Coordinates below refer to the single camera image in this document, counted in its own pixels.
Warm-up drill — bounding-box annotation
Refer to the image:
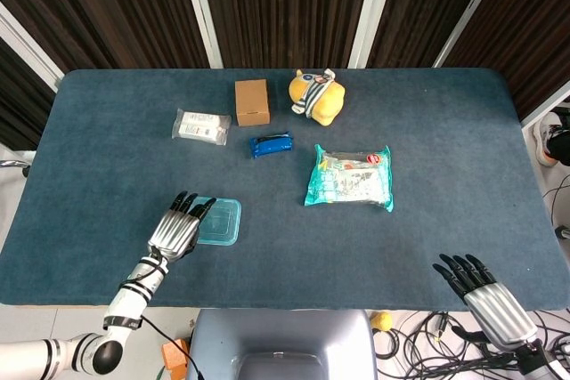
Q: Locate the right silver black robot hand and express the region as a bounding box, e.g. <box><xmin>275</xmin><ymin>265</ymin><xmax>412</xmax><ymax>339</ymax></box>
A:
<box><xmin>432</xmin><ymin>253</ymin><xmax>540</xmax><ymax>352</ymax></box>

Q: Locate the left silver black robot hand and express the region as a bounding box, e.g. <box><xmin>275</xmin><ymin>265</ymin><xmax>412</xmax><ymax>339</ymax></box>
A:
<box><xmin>146</xmin><ymin>190</ymin><xmax>218</xmax><ymax>263</ymax></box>

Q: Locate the teal translucent plastic lid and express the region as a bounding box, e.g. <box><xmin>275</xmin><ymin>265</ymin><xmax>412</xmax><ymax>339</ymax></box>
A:
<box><xmin>192</xmin><ymin>195</ymin><xmax>243</xmax><ymax>247</ymax></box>

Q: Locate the small brown cardboard box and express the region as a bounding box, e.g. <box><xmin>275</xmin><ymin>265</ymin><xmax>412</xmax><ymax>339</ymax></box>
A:
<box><xmin>233</xmin><ymin>78</ymin><xmax>272</xmax><ymax>128</ymax></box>

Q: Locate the clear packet of white wipes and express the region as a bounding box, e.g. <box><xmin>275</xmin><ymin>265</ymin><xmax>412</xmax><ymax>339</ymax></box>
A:
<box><xmin>171</xmin><ymin>108</ymin><xmax>233</xmax><ymax>147</ymax></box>

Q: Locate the yellow ball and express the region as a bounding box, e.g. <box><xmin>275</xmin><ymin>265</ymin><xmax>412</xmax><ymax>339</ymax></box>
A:
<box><xmin>370</xmin><ymin>311</ymin><xmax>395</xmax><ymax>334</ymax></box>

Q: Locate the orange block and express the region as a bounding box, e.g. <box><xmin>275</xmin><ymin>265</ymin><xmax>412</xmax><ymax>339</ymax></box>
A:
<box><xmin>160</xmin><ymin>338</ymin><xmax>191</xmax><ymax>379</ymax></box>

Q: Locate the blue foil packet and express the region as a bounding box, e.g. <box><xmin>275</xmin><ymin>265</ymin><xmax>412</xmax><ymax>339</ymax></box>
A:
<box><xmin>248</xmin><ymin>131</ymin><xmax>297</xmax><ymax>160</ymax></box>

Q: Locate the blue velvet tablecloth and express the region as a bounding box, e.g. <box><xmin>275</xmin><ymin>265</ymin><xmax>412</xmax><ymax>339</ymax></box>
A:
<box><xmin>0</xmin><ymin>68</ymin><xmax>570</xmax><ymax>312</ymax></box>

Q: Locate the grey robot torso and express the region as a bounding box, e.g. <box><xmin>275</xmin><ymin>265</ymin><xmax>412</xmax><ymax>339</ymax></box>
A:
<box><xmin>186</xmin><ymin>308</ymin><xmax>380</xmax><ymax>380</ymax></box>

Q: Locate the white sneaker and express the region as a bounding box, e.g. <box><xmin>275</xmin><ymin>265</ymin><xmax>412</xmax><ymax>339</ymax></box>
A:
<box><xmin>532</xmin><ymin>111</ymin><xmax>563</xmax><ymax>167</ymax></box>

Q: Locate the green white snack bag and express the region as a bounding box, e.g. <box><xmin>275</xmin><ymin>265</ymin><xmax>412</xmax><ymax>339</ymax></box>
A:
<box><xmin>303</xmin><ymin>143</ymin><xmax>395</xmax><ymax>214</ymax></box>

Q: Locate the yellow plush toy striped scarf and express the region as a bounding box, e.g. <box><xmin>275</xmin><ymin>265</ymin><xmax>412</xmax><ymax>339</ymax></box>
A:
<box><xmin>288</xmin><ymin>68</ymin><xmax>347</xmax><ymax>127</ymax></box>

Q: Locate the brown slatted folding screen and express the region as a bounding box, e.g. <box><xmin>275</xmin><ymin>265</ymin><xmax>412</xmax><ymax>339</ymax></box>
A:
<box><xmin>0</xmin><ymin>0</ymin><xmax>570</xmax><ymax>152</ymax></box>

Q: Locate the tangle of black floor cables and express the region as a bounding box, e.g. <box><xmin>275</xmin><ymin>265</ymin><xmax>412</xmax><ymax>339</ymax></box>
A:
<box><xmin>375</xmin><ymin>310</ymin><xmax>570</xmax><ymax>380</ymax></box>

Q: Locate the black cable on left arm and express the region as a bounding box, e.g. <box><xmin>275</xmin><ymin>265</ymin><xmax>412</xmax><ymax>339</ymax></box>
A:
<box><xmin>140</xmin><ymin>314</ymin><xmax>207</xmax><ymax>380</ymax></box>

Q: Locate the metal chair frame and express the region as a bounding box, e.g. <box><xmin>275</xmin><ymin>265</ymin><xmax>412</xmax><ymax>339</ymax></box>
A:
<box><xmin>0</xmin><ymin>158</ymin><xmax>32</xmax><ymax>178</ymax></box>

